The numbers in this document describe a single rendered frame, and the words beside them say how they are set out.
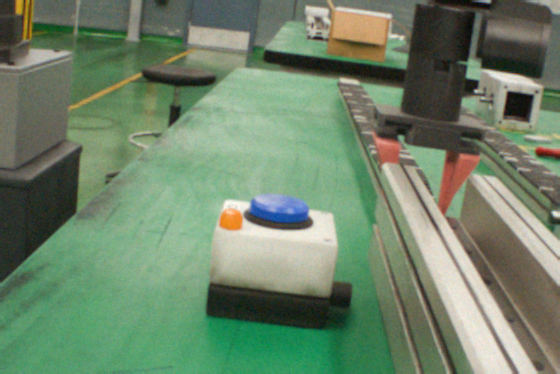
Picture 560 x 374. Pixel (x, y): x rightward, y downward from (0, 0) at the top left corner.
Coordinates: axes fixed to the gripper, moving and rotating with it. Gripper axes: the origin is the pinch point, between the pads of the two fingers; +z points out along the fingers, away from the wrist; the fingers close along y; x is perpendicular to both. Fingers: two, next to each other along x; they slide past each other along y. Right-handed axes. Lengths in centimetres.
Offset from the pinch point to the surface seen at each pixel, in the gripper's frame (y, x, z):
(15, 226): -39.7, 1.5, 7.9
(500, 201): 2.9, -19.8, -6.4
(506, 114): 30, 85, 0
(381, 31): 15, 205, -7
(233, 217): -15.9, -26.8, -4.7
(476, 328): -4.1, -45.0, -6.5
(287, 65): -15, 196, 8
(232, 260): -15.6, -27.2, -2.0
